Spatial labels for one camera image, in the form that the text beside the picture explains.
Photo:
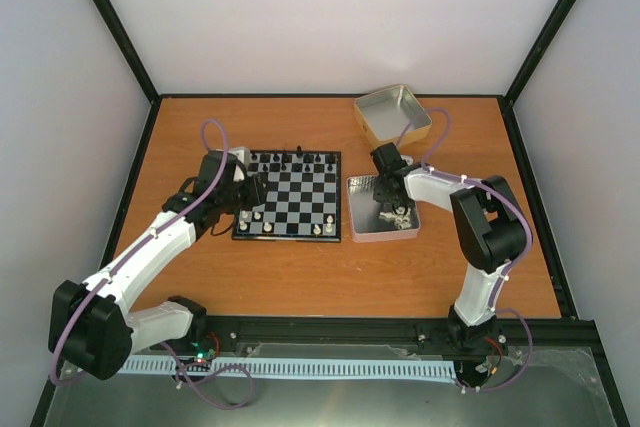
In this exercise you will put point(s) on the gold square tin box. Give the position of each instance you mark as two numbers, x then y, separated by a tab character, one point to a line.
391	115

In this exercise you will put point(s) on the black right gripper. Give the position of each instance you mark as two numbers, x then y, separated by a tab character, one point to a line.
379	196

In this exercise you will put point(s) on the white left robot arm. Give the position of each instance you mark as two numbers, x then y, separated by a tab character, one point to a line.
93	325

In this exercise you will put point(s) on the silver embossed tin tray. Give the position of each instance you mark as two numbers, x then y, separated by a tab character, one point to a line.
371	221

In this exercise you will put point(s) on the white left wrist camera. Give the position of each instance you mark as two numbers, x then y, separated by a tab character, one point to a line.
240	159

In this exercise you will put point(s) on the black frame post left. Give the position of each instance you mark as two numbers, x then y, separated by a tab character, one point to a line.
123	41

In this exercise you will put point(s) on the light blue slotted cable duct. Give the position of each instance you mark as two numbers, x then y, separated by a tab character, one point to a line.
323	369

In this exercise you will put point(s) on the black and silver chessboard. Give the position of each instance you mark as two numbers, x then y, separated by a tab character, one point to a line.
299	194

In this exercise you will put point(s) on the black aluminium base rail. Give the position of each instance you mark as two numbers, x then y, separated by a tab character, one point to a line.
421	333

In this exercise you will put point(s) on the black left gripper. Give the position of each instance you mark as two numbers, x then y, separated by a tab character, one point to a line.
257	194

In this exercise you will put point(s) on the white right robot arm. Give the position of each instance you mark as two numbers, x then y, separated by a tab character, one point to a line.
492	231

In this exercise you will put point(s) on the black frame post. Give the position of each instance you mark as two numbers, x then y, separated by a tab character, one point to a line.
123	41
543	41

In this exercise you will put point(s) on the black frame post right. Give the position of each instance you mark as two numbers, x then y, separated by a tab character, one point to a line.
543	41

